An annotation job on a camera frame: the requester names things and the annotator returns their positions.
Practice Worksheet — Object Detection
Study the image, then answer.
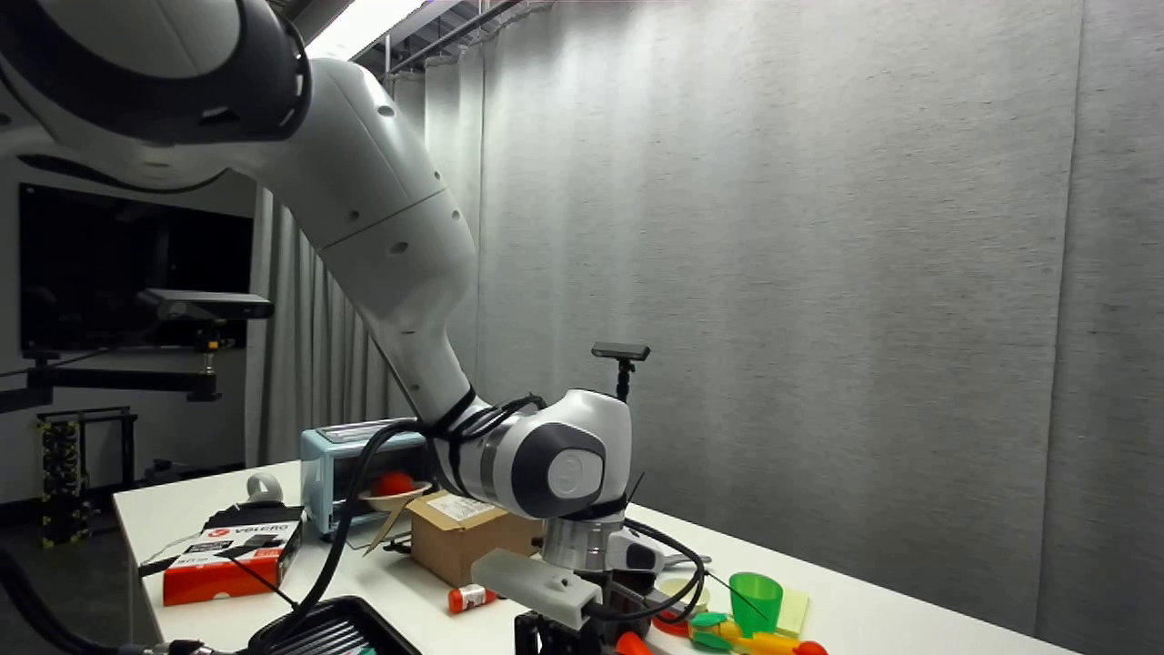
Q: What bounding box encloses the black plate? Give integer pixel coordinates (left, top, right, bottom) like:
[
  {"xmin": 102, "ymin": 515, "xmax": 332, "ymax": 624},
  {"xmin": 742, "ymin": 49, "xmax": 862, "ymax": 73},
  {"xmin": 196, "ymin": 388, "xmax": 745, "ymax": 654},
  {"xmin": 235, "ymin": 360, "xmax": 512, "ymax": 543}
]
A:
[{"xmin": 244, "ymin": 595, "xmax": 425, "ymax": 655}]

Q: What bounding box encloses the orange and white glue stick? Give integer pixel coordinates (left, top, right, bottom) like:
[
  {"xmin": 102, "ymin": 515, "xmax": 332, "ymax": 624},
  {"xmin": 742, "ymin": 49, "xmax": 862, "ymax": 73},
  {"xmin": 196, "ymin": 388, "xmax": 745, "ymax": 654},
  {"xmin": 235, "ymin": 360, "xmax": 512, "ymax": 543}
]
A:
[{"xmin": 447, "ymin": 583, "xmax": 499, "ymax": 615}]

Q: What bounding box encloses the cardboard box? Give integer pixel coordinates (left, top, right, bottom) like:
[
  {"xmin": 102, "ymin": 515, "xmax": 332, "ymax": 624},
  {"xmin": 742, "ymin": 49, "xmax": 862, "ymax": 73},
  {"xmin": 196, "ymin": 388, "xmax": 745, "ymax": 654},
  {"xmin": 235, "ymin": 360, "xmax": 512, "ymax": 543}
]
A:
[{"xmin": 404, "ymin": 490, "xmax": 547, "ymax": 589}]

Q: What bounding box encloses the beige bowl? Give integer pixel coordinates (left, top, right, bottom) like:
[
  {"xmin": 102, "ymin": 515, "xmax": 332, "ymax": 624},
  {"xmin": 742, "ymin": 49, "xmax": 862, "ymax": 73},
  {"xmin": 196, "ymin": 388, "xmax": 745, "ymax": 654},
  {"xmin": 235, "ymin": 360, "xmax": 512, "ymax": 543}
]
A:
[{"xmin": 358, "ymin": 481, "xmax": 434, "ymax": 516}]

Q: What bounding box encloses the green yellow red toy vegetable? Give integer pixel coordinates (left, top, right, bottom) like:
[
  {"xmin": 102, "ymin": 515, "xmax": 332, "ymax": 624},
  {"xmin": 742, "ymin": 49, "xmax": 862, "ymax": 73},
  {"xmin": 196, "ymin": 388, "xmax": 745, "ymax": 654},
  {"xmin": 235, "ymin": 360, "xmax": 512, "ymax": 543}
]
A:
[{"xmin": 687, "ymin": 610, "xmax": 830, "ymax": 655}]

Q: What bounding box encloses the green plastic cup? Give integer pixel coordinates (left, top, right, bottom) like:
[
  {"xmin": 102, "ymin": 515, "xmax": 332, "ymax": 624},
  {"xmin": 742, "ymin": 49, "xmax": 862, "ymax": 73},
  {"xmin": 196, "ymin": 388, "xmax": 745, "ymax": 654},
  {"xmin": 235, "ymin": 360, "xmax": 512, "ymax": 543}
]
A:
[{"xmin": 728, "ymin": 570, "xmax": 785, "ymax": 639}]

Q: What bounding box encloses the yellow sticky note pad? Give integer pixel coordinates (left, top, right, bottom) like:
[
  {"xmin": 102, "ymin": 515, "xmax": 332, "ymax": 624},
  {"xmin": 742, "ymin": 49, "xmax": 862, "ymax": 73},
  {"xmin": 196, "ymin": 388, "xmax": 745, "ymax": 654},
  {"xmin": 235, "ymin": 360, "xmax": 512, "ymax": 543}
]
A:
[{"xmin": 773, "ymin": 586, "xmax": 811, "ymax": 639}]

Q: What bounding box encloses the light blue toaster oven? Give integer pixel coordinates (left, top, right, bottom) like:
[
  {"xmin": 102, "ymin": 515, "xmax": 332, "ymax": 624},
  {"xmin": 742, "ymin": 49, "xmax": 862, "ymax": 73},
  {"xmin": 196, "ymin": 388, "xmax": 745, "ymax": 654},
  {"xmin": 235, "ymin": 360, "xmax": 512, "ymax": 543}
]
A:
[{"xmin": 299, "ymin": 418, "xmax": 439, "ymax": 539}]

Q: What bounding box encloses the red and black box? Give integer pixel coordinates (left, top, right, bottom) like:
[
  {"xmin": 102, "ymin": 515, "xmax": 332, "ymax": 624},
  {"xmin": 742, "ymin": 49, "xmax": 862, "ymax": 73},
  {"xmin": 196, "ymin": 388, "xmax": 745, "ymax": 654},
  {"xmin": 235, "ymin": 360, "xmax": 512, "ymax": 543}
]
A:
[{"xmin": 161, "ymin": 504, "xmax": 306, "ymax": 608}]

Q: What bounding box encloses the grey curtain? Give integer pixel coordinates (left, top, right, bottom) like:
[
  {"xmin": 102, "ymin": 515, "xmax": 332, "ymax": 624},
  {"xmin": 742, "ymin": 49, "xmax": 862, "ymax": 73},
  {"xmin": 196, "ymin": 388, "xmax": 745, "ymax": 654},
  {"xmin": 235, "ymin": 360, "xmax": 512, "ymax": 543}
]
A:
[{"xmin": 244, "ymin": 0, "xmax": 1164, "ymax": 640}]

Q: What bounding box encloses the black rack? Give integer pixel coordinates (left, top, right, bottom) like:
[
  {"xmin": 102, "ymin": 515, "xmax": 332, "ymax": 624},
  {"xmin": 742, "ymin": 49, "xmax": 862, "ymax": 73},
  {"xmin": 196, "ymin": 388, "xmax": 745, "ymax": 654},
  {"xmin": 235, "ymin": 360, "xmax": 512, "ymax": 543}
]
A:
[{"xmin": 35, "ymin": 407, "xmax": 139, "ymax": 549}]

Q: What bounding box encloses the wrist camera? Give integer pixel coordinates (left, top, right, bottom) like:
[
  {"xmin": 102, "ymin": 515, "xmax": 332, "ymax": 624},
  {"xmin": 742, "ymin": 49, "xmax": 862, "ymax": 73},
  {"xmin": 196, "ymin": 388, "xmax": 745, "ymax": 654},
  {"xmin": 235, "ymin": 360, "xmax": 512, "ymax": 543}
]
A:
[{"xmin": 470, "ymin": 547, "xmax": 604, "ymax": 630}]

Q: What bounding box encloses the camera on mount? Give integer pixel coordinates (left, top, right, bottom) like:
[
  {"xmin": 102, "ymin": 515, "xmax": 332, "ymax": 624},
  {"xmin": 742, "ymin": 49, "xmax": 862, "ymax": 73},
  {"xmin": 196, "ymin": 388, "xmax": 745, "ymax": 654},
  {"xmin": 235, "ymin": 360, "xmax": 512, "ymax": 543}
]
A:
[
  {"xmin": 0, "ymin": 288, "xmax": 276, "ymax": 416},
  {"xmin": 590, "ymin": 341, "xmax": 652, "ymax": 404}
]

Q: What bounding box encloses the black wall screen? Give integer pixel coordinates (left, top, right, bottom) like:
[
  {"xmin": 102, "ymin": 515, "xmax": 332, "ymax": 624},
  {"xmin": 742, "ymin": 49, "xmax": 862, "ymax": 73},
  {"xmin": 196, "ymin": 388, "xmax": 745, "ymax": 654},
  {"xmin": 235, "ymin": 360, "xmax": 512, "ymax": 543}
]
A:
[{"xmin": 19, "ymin": 182, "xmax": 256, "ymax": 353}]

